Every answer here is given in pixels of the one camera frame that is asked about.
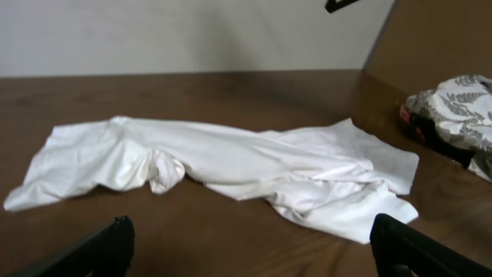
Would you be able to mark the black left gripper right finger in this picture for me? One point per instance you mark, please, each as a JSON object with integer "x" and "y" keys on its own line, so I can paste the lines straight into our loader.
{"x": 401, "y": 251}

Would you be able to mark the fern print fabric container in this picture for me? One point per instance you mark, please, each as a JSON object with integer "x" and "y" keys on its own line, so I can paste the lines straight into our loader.
{"x": 455, "y": 119}

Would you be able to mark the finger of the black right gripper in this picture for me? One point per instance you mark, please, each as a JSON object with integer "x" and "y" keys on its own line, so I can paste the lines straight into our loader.
{"x": 335, "y": 5}

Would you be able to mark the white printed t-shirt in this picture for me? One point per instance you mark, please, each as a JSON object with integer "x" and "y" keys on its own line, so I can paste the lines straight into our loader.
{"x": 334, "y": 179}

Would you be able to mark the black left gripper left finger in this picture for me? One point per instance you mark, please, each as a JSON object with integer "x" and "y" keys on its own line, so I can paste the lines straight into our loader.
{"x": 107, "y": 251}

